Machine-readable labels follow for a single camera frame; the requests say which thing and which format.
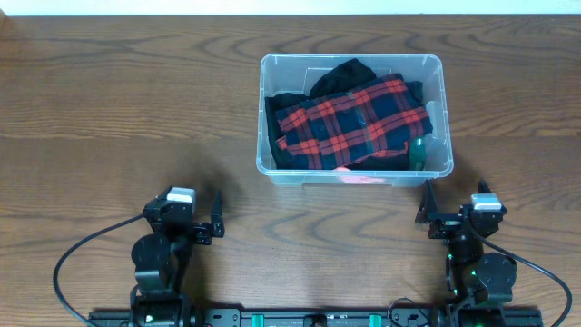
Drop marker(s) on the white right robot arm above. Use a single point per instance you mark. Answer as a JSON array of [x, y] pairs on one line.
[[481, 282]]

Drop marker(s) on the pink printed t-shirt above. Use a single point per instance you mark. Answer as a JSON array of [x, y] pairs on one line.
[[348, 176]]

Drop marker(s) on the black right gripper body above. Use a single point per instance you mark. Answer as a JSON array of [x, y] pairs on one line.
[[447, 225]]

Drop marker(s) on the large black garment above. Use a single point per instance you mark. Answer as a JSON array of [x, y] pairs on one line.
[[340, 79]]

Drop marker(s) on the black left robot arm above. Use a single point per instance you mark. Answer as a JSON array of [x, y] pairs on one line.
[[162, 257]]

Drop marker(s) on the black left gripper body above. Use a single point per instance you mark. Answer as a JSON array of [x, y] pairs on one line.
[[192, 230]]

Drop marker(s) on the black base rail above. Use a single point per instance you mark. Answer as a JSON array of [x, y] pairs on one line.
[[396, 316]]

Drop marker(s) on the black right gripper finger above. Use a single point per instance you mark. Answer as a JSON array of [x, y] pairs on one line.
[[428, 206], [483, 187]]

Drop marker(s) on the red plaid shirt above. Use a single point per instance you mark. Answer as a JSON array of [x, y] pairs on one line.
[[378, 119]]

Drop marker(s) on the dark green garment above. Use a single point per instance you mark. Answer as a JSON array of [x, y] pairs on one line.
[[417, 154]]

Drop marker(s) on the clear plastic storage bin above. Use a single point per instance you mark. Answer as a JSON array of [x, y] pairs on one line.
[[297, 73]]

